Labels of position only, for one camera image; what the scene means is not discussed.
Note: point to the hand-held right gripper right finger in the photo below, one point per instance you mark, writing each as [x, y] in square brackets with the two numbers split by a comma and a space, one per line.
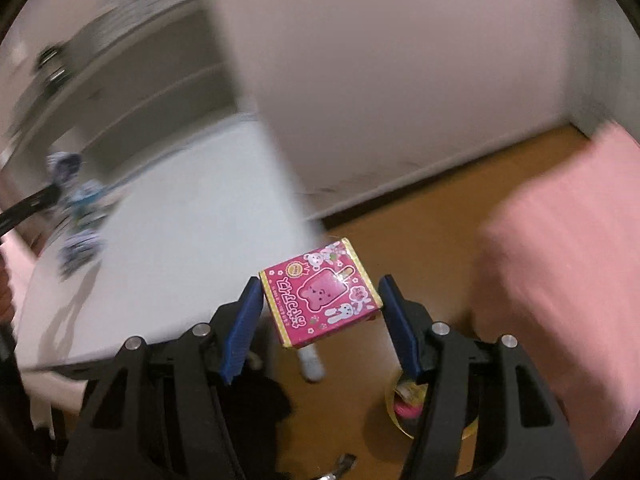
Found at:
[400, 325]

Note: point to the white shelf unit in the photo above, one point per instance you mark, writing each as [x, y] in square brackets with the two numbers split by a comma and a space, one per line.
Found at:
[135, 75]

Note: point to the chrome chair base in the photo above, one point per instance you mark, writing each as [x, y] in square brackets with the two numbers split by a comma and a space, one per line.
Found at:
[341, 464]

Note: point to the white table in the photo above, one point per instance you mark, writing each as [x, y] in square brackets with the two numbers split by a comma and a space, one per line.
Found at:
[190, 240]

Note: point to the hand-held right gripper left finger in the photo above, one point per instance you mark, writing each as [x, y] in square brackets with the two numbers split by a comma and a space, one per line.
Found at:
[241, 330]

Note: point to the pink candy box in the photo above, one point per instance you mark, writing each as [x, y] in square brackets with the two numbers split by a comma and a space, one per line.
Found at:
[320, 300]

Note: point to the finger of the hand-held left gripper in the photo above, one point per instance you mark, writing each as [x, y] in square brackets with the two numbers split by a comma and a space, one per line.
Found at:
[30, 207]

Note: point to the black bin with gold rim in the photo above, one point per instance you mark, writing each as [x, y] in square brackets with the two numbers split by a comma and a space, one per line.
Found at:
[396, 412]

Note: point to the pink blanket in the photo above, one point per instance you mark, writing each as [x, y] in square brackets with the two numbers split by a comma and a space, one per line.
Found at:
[565, 270]

